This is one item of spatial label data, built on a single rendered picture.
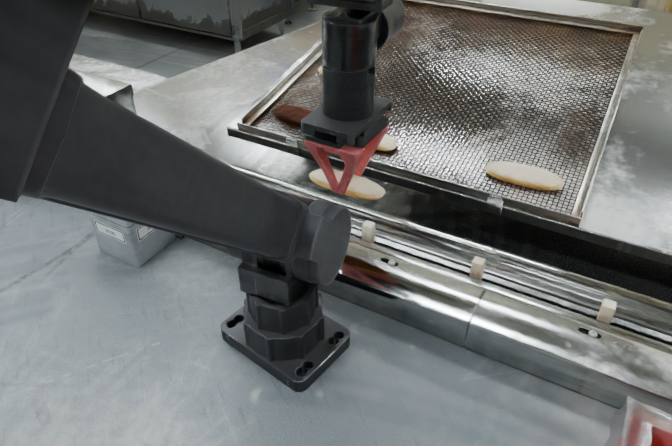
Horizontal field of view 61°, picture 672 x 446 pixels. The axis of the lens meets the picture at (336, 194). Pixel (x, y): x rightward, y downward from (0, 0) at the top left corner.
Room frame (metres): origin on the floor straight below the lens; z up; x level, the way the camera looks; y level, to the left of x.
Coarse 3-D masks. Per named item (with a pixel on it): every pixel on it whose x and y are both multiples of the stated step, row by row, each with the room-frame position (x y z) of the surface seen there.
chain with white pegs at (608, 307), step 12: (372, 228) 0.55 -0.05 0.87; (372, 240) 0.55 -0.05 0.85; (408, 252) 0.54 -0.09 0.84; (444, 264) 0.51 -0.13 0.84; (480, 264) 0.48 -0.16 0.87; (480, 276) 0.48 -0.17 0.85; (540, 300) 0.46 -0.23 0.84; (576, 312) 0.44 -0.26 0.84; (600, 312) 0.42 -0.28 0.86; (612, 312) 0.41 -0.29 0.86; (612, 324) 0.42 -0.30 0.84; (648, 336) 0.40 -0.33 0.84
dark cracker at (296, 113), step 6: (276, 108) 0.81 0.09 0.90; (282, 108) 0.80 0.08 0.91; (288, 108) 0.80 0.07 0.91; (294, 108) 0.80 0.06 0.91; (300, 108) 0.80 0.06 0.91; (276, 114) 0.80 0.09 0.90; (282, 114) 0.79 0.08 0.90; (288, 114) 0.78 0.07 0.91; (294, 114) 0.78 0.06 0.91; (300, 114) 0.78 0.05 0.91; (306, 114) 0.78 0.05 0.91; (288, 120) 0.78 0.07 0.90; (294, 120) 0.77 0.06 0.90; (300, 120) 0.77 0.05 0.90; (300, 126) 0.76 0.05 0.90
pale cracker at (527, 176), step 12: (492, 168) 0.63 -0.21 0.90; (504, 168) 0.63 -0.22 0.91; (516, 168) 0.62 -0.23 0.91; (528, 168) 0.62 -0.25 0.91; (540, 168) 0.63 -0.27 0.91; (504, 180) 0.61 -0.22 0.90; (516, 180) 0.61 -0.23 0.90; (528, 180) 0.60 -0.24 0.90; (540, 180) 0.60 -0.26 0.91; (552, 180) 0.60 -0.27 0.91
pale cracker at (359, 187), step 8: (312, 176) 0.58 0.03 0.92; (320, 176) 0.58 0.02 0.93; (336, 176) 0.57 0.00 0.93; (320, 184) 0.57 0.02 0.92; (328, 184) 0.56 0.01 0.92; (352, 184) 0.56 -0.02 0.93; (360, 184) 0.56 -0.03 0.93; (368, 184) 0.56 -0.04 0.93; (376, 184) 0.56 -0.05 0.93; (352, 192) 0.55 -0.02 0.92; (360, 192) 0.54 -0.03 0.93; (368, 192) 0.54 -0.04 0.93; (376, 192) 0.55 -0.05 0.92; (384, 192) 0.55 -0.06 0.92
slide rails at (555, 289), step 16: (352, 224) 0.58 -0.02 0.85; (352, 240) 0.55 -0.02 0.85; (400, 240) 0.55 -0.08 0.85; (416, 240) 0.55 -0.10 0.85; (400, 256) 0.52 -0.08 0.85; (448, 256) 0.52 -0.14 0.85; (464, 256) 0.52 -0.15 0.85; (448, 272) 0.49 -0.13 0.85; (496, 272) 0.49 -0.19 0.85; (512, 272) 0.49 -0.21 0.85; (496, 288) 0.46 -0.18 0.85; (544, 288) 0.46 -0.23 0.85; (560, 288) 0.46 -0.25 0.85; (544, 304) 0.44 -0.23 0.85; (592, 304) 0.44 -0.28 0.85; (624, 304) 0.44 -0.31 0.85; (592, 320) 0.42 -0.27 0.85; (624, 320) 0.42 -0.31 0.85; (640, 320) 0.42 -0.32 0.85; (656, 320) 0.42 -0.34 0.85; (640, 336) 0.39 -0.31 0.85
